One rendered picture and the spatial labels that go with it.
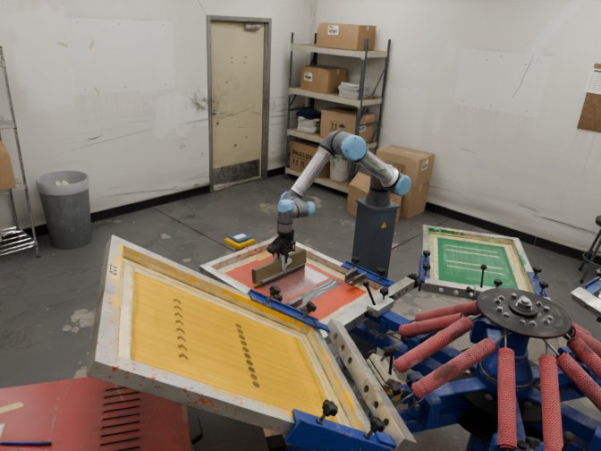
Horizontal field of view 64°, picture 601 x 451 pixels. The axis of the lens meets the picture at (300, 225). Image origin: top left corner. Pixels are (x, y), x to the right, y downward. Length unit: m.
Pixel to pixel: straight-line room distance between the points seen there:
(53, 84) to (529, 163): 4.85
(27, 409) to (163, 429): 0.40
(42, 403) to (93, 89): 4.12
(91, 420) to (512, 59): 5.12
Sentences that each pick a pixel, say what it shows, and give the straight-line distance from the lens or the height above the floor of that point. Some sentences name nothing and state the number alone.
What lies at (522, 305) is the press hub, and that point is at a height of 1.34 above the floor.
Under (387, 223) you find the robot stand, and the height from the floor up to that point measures 1.10.
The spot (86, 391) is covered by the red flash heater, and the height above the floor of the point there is 1.10.
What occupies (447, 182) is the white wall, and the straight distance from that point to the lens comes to 6.16.
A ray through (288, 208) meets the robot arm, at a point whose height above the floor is 1.33.
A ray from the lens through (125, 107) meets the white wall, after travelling 5.60.
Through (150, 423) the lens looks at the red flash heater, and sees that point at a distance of 1.53.
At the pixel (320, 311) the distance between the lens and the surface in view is 2.24.
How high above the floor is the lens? 2.18
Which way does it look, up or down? 23 degrees down
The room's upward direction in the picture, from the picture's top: 3 degrees clockwise
